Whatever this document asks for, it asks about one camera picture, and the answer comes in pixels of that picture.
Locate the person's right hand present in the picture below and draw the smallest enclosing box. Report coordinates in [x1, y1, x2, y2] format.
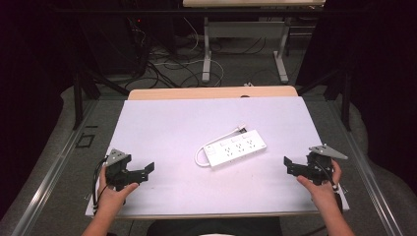
[296, 159, 343, 210]

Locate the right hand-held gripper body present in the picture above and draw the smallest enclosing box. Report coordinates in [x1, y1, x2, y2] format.
[306, 145, 349, 187]

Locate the black computer tower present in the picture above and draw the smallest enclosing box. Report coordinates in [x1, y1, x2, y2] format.
[80, 14, 149, 78]

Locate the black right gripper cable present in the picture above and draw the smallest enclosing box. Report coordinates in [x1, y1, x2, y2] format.
[318, 159, 342, 195]

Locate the aluminium floor rail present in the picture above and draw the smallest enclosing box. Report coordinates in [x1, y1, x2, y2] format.
[327, 97, 405, 236]
[10, 98, 100, 236]

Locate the person's left hand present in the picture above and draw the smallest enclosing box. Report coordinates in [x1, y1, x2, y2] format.
[96, 166, 140, 214]

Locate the white table mat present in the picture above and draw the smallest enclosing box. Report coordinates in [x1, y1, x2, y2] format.
[85, 95, 351, 219]

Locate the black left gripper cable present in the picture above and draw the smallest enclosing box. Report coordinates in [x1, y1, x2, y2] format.
[91, 156, 110, 215]

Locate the person's dark clothed lap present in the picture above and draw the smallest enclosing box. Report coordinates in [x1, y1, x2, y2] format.
[146, 216, 283, 236]

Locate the tangle of floor cables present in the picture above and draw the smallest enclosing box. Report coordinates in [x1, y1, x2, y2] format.
[126, 16, 268, 89]

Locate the wooden table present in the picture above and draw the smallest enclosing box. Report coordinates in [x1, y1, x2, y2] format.
[127, 85, 299, 101]

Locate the black metal stand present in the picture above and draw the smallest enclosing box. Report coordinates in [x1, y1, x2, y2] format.
[72, 63, 131, 131]
[295, 63, 352, 133]

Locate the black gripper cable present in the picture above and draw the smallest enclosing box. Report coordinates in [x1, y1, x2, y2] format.
[91, 156, 110, 215]
[318, 159, 342, 195]

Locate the black horizontal metal bar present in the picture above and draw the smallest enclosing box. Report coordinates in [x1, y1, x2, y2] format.
[53, 7, 363, 17]

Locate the dark curtain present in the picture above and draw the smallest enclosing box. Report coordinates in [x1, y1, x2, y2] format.
[296, 0, 417, 196]
[0, 0, 82, 222]

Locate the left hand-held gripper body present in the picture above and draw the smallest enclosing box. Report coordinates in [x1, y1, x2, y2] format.
[104, 148, 133, 192]

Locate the white power strip cable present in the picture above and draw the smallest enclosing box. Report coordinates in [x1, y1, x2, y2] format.
[194, 123, 248, 168]

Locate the white metal desk frame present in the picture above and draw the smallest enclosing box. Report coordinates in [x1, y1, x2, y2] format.
[182, 0, 327, 85]

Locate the white power strip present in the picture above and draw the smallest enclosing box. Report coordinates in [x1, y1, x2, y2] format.
[203, 129, 268, 168]

